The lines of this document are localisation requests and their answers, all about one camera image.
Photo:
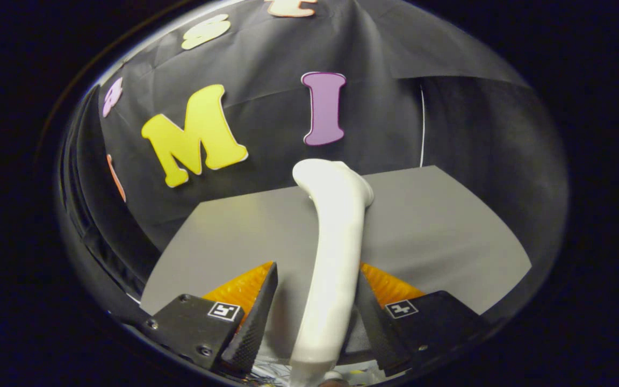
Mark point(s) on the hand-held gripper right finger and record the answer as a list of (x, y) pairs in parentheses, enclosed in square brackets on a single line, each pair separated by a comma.
[(376, 333)]

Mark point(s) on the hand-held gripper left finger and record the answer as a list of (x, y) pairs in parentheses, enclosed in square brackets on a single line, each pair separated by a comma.
[(256, 328)]

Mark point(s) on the white garment steamer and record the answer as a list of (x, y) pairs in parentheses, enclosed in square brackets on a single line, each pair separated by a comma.
[(333, 258)]

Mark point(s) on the black suit jacket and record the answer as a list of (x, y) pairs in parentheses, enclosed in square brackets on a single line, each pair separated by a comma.
[(100, 226)]

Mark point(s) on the grey cabinet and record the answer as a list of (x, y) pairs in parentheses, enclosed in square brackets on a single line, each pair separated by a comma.
[(449, 231)]

